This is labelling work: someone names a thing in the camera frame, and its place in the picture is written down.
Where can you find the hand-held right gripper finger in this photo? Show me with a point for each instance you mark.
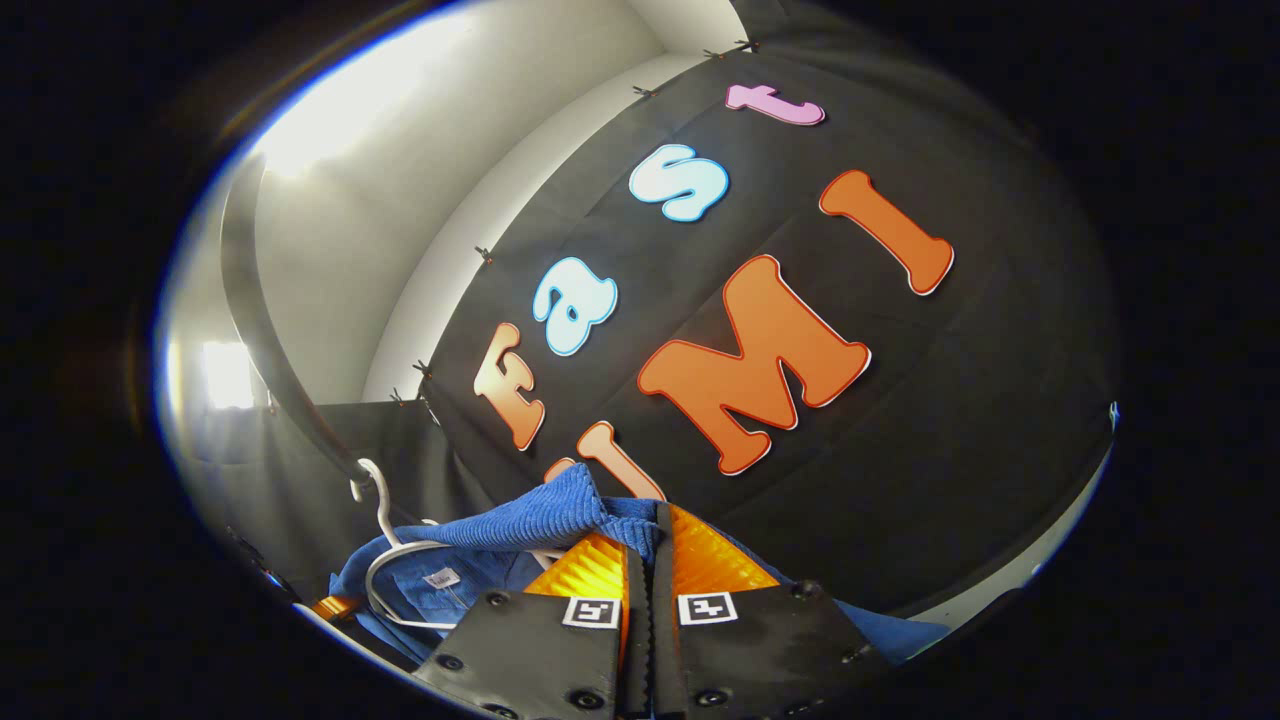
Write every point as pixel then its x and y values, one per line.
pixel 637 640
pixel 662 640

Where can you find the black clothes rack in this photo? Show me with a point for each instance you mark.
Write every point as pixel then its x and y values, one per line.
pixel 262 320

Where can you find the large white clothes hanger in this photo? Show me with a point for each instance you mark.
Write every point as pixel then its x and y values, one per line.
pixel 381 510

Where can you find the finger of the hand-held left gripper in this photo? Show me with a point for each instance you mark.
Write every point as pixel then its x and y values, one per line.
pixel 335 607

